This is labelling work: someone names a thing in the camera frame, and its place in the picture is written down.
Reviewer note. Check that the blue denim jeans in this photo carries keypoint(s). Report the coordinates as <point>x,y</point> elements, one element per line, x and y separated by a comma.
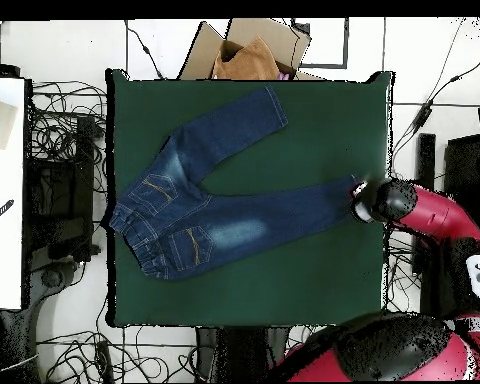
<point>244,224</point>

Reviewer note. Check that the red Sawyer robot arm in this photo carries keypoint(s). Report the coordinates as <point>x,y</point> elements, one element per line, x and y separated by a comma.
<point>424,208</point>

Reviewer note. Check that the dark green table cloth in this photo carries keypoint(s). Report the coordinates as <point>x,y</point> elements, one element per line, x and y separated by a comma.
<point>324,120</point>

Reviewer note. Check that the purple cloth piece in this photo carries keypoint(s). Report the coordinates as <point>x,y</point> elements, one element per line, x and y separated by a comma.
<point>284,76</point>

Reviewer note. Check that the brown cardboard box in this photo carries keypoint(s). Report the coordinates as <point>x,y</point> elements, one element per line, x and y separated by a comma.
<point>200,56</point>

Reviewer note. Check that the black power strip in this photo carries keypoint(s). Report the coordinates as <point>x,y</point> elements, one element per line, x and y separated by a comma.
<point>104,360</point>

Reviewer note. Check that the black threaded rod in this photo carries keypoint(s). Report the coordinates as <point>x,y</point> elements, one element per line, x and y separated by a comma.
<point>0,213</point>

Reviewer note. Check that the white table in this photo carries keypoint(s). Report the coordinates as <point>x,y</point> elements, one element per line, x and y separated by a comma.
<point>4,260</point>

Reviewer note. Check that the black rectangular frame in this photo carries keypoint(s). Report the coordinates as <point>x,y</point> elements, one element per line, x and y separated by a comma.
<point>346,44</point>

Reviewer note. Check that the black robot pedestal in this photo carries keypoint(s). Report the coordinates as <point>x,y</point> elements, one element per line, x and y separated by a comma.
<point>240,352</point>

